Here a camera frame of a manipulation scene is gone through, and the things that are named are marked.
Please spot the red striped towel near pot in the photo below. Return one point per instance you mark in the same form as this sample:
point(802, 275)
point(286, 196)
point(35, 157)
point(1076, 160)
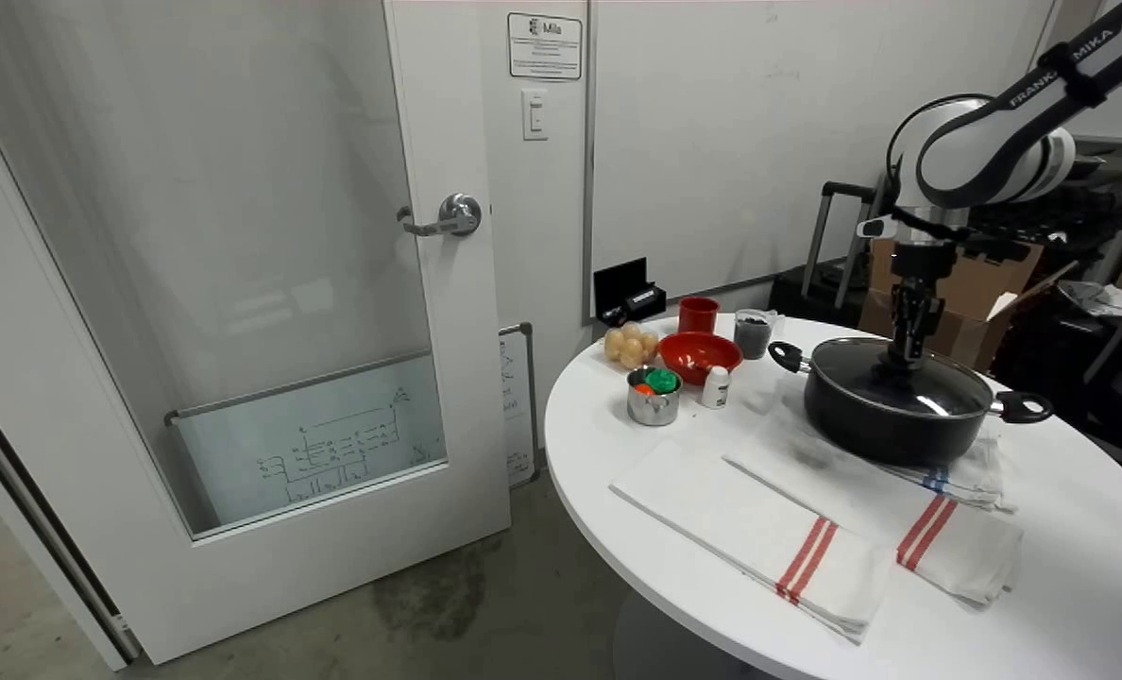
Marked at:
point(932, 533)

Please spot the silver door lever handle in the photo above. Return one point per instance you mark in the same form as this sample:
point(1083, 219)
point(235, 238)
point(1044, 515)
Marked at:
point(458, 217)

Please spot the brown cardboard box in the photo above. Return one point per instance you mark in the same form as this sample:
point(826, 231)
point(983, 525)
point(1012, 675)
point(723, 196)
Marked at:
point(978, 299)

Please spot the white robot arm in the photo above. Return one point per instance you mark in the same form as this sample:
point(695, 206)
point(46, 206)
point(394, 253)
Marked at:
point(963, 151)

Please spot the red mug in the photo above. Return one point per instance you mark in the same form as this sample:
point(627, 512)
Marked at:
point(695, 315)

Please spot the white light switch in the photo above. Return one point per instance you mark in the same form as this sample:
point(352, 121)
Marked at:
point(532, 116)

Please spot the metal tin with colourful items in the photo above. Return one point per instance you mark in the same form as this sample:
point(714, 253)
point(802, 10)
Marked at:
point(651, 393)

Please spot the glass lid with black knob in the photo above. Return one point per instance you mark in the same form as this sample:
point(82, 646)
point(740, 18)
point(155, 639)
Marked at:
point(932, 388)

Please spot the black cooking pot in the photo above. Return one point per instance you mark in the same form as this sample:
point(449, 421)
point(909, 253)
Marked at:
point(898, 413)

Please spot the white wall sign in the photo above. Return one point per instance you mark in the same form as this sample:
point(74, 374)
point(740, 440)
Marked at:
point(540, 48)

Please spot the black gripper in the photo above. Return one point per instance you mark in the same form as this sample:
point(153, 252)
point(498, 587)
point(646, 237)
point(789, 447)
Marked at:
point(918, 261)

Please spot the white door with glass panel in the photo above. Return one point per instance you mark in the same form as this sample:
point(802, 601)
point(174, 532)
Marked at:
point(224, 369)

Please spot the small clear shaker bottle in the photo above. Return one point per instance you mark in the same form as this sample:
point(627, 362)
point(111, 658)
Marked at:
point(714, 388)

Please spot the black box on floor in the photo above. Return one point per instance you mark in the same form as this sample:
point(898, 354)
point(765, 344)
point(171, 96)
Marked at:
point(626, 294)

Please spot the red plastic bowl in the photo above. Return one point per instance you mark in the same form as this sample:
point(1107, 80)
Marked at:
point(695, 354)

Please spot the grey translucent cup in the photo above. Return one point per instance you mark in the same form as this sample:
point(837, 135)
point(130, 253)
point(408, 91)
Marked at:
point(752, 334)

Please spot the beige bread roll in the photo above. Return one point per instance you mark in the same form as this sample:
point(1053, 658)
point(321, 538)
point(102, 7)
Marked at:
point(627, 344)

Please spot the red striped towel far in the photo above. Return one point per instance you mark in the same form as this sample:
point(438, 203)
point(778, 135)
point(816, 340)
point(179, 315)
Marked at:
point(802, 557)

